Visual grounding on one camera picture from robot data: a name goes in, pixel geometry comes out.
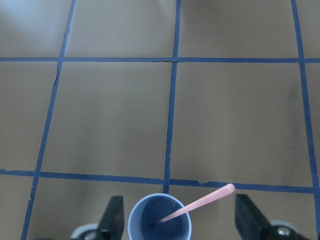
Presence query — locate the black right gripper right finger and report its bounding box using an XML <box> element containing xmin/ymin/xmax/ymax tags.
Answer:
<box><xmin>234</xmin><ymin>194</ymin><xmax>278</xmax><ymax>240</ymax></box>

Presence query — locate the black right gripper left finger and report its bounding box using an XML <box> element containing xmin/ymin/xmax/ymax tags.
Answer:
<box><xmin>97</xmin><ymin>195</ymin><xmax>124</xmax><ymax>240</ymax></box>

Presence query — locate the light blue plastic cup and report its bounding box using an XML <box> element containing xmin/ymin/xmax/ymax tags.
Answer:
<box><xmin>127</xmin><ymin>192</ymin><xmax>193</xmax><ymax>240</ymax></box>

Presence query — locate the pink chopstick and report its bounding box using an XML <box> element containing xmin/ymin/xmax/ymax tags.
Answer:
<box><xmin>152</xmin><ymin>183</ymin><xmax>236</xmax><ymax>226</ymax></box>

